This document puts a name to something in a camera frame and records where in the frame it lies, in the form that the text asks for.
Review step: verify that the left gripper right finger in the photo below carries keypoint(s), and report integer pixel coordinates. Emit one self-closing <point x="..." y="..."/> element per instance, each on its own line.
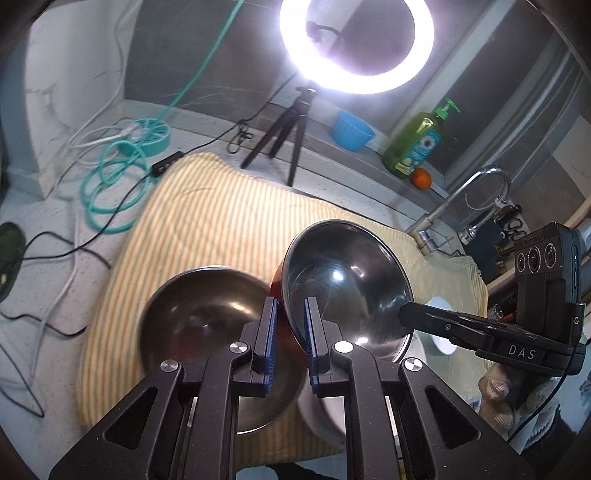
<point x="402" y="420"/>

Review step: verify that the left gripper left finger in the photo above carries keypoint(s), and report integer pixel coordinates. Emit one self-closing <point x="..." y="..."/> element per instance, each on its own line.
<point x="181" y="420"/>

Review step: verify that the red steel bowl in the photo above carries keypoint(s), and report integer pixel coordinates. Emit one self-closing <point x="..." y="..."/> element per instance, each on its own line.
<point x="358" y="282"/>

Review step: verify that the floral white plate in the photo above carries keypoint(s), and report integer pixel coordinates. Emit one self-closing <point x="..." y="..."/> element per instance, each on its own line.
<point x="324" y="416"/>

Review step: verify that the right gloved hand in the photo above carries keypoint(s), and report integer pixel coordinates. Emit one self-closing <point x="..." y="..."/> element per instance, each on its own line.
<point x="508" y="408"/>

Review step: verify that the small white bowl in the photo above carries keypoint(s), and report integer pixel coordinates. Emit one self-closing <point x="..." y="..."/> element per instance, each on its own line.
<point x="435" y="339"/>

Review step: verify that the black scissors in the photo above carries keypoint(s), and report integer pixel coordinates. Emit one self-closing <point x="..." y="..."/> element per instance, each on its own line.
<point x="513" y="229"/>

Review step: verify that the stainless steel bowl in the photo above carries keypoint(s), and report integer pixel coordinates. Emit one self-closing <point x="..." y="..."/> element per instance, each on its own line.
<point x="199" y="311"/>

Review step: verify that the chrome faucet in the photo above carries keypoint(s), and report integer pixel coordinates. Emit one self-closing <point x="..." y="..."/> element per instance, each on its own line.
<point x="419" y="230"/>

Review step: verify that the striped yellow cloth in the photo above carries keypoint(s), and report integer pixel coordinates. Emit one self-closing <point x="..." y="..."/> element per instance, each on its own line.
<point x="205" y="213"/>

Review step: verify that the orange fruit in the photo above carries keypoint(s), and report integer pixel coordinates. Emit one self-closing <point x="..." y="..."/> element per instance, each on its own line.
<point x="421" y="179"/>

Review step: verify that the green dish soap bottle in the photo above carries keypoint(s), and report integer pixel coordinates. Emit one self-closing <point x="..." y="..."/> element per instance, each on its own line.
<point x="417" y="140"/>

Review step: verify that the blue plastic cup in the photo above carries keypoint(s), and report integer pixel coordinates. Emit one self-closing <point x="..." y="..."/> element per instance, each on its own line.
<point x="350" y="132"/>

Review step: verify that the teal round fan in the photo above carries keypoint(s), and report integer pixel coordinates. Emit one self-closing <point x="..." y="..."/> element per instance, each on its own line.
<point x="152" y="136"/>

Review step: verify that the ring light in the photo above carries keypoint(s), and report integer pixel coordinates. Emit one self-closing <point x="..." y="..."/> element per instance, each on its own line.
<point x="358" y="47"/>

